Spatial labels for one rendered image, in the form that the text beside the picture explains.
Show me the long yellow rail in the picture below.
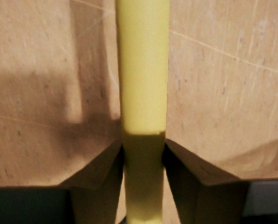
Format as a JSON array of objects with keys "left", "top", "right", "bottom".
[{"left": 114, "top": 0, "right": 170, "bottom": 224}]

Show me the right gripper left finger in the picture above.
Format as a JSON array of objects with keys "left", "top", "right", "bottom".
[{"left": 0, "top": 140, "right": 123, "bottom": 224}]

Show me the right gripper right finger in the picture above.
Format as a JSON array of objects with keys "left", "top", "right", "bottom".
[{"left": 165, "top": 139, "right": 278, "bottom": 224}]

